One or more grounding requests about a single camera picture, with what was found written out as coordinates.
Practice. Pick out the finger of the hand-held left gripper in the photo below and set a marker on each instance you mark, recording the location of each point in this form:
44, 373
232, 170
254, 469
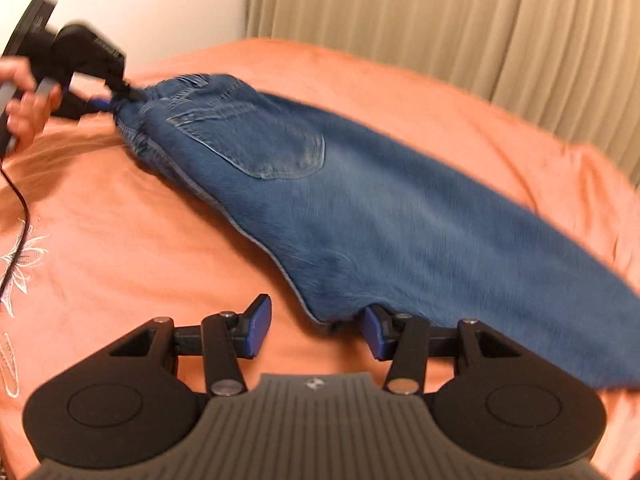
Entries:
120, 87
97, 105

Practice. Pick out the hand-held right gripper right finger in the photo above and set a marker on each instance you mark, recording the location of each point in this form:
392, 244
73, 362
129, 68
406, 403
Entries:
374, 332

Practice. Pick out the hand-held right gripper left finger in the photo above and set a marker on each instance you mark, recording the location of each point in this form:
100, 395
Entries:
260, 327

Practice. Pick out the blue denim pants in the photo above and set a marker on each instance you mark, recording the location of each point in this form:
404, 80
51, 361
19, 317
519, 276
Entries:
350, 200

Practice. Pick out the person's left hand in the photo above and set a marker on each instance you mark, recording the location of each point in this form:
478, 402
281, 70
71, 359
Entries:
30, 110

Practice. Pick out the orange bed sheet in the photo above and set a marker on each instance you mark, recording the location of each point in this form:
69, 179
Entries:
125, 240

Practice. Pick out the beige pleated curtain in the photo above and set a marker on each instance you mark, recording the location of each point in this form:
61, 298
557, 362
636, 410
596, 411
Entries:
450, 20

